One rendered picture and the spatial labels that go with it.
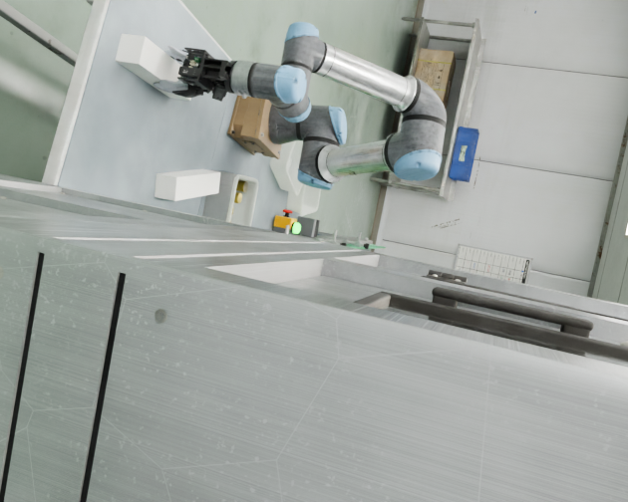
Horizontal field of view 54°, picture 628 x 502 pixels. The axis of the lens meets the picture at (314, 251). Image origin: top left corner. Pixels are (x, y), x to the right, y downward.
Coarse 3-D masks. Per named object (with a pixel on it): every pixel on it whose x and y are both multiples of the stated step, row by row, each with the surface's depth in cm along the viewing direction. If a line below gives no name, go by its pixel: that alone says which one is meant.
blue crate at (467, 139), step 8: (464, 128) 700; (472, 128) 697; (464, 136) 700; (472, 136) 697; (456, 144) 703; (464, 144) 700; (472, 144) 698; (456, 152) 704; (464, 152) 701; (472, 152) 697; (456, 160) 704; (464, 160) 702; (472, 160) 735; (456, 168) 705; (464, 168) 702; (456, 176) 705; (464, 176) 703
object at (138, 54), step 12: (132, 36) 132; (144, 36) 131; (120, 48) 133; (132, 48) 132; (144, 48) 132; (156, 48) 136; (120, 60) 132; (132, 60) 132; (144, 60) 132; (156, 60) 137; (168, 60) 141; (144, 72) 137; (156, 72) 137; (168, 72) 142; (168, 96) 154; (180, 96) 151
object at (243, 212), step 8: (240, 176) 183; (248, 176) 190; (248, 184) 197; (256, 184) 197; (232, 192) 182; (240, 192) 198; (248, 192) 198; (256, 192) 198; (232, 200) 182; (248, 200) 198; (232, 208) 183; (240, 208) 198; (248, 208) 198; (232, 216) 199; (240, 216) 198; (248, 216) 198; (248, 224) 198
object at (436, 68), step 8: (424, 56) 715; (432, 56) 712; (440, 56) 710; (448, 56) 708; (424, 64) 714; (432, 64) 711; (440, 64) 709; (448, 64) 707; (416, 72) 717; (424, 72) 713; (432, 72) 711; (440, 72) 708; (448, 72) 707; (424, 80) 713; (432, 80) 710; (440, 80) 708; (448, 80) 711; (432, 88) 710; (440, 88) 708; (448, 88) 723; (440, 96) 708; (448, 96) 738
